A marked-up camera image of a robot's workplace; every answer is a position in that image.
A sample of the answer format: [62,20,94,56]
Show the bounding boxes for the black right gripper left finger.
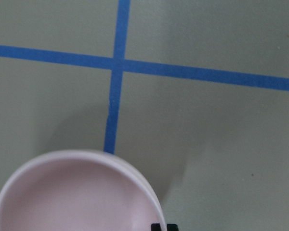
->
[151,223,161,231]

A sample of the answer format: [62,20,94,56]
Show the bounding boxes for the pink bowl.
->
[0,150,167,231]

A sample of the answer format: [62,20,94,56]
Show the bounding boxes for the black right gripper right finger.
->
[167,224,178,231]

